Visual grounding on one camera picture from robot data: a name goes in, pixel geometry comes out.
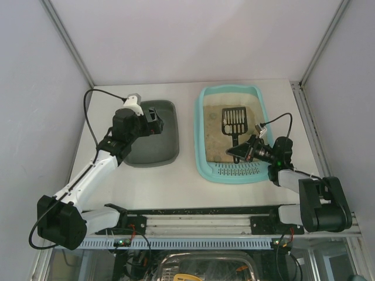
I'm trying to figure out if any grey plastic bin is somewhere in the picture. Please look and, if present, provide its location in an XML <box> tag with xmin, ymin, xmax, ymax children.
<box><xmin>124</xmin><ymin>100</ymin><xmax>179</xmax><ymax>168</ymax></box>

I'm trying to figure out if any black litter scoop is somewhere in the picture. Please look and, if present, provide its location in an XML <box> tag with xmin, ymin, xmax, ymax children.
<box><xmin>221</xmin><ymin>107</ymin><xmax>248</xmax><ymax>147</ymax></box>

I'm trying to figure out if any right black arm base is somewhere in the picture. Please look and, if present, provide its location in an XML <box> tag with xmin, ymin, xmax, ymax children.
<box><xmin>250</xmin><ymin>210</ymin><xmax>305</xmax><ymax>235</ymax></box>

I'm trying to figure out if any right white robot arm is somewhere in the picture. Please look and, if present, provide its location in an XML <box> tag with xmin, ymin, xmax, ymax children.
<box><xmin>226</xmin><ymin>135</ymin><xmax>353</xmax><ymax>232</ymax></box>

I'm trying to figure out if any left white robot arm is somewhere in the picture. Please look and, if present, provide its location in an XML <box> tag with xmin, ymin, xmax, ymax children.
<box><xmin>32</xmin><ymin>108</ymin><xmax>163</xmax><ymax>250</ymax></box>

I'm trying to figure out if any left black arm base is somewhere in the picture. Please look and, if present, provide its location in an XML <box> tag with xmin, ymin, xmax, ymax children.
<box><xmin>96</xmin><ymin>203</ymin><xmax>147</xmax><ymax>235</ymax></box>

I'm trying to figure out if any teal litter box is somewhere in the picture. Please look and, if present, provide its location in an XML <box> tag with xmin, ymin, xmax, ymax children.
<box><xmin>194</xmin><ymin>84</ymin><xmax>274</xmax><ymax>184</ymax></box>

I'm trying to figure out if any yellow plastic object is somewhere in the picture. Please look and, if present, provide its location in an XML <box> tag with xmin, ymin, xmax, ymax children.
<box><xmin>173</xmin><ymin>273</ymin><xmax>202</xmax><ymax>281</ymax></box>

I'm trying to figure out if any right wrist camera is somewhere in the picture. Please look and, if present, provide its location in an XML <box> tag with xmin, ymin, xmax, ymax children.
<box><xmin>255</xmin><ymin>123</ymin><xmax>267</xmax><ymax>138</ymax></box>

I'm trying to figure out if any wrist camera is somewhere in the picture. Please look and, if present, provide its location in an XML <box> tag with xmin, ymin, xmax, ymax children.
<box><xmin>123</xmin><ymin>93</ymin><xmax>144</xmax><ymax>116</ymax></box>
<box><xmin>255</xmin><ymin>123</ymin><xmax>267</xmax><ymax>138</ymax></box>

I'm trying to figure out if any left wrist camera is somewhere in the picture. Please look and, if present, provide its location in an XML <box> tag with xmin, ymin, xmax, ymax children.
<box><xmin>123</xmin><ymin>93</ymin><xmax>144</xmax><ymax>116</ymax></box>

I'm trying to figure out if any right black camera cable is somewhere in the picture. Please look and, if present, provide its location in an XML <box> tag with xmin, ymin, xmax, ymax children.
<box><xmin>262</xmin><ymin>112</ymin><xmax>294</xmax><ymax>138</ymax></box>

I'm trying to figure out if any black camera cable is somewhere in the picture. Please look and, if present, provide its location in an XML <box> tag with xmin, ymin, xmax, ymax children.
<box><xmin>262</xmin><ymin>112</ymin><xmax>294</xmax><ymax>138</ymax></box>
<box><xmin>83</xmin><ymin>88</ymin><xmax>125</xmax><ymax>147</ymax></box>

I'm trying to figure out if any left black camera cable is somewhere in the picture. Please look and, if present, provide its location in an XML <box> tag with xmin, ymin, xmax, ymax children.
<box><xmin>83</xmin><ymin>88</ymin><xmax>125</xmax><ymax>147</ymax></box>

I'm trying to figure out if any aluminium mounting rail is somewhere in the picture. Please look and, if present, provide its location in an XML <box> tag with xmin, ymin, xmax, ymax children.
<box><xmin>96</xmin><ymin>213</ymin><xmax>362</xmax><ymax>238</ymax></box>

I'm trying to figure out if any perforated cable tray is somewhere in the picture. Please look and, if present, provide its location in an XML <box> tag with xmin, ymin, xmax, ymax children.
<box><xmin>78</xmin><ymin>237</ymin><xmax>272</xmax><ymax>250</ymax></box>

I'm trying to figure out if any metal wire basket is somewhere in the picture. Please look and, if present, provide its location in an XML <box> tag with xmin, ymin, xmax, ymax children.
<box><xmin>152</xmin><ymin>250</ymin><xmax>260</xmax><ymax>280</ymax></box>

